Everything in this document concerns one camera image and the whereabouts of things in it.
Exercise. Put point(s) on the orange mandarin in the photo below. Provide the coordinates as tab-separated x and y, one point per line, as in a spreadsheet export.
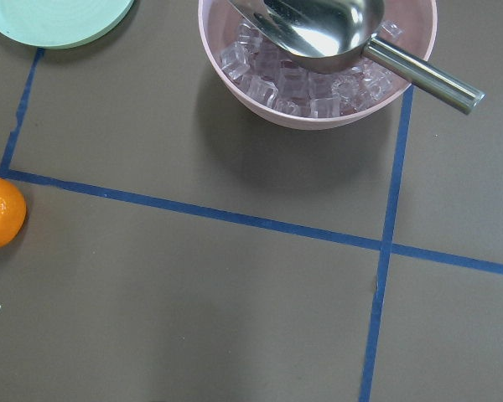
13	211

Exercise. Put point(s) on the light green plate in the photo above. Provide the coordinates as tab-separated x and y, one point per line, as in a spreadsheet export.
60	24

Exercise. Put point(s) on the clear ice cubes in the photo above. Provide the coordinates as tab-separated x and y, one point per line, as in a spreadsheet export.
268	76

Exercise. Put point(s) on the metal ice scoop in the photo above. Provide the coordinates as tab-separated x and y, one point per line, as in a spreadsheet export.
330	36

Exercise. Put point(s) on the pink bowl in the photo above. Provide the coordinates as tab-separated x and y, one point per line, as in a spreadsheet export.
218	21

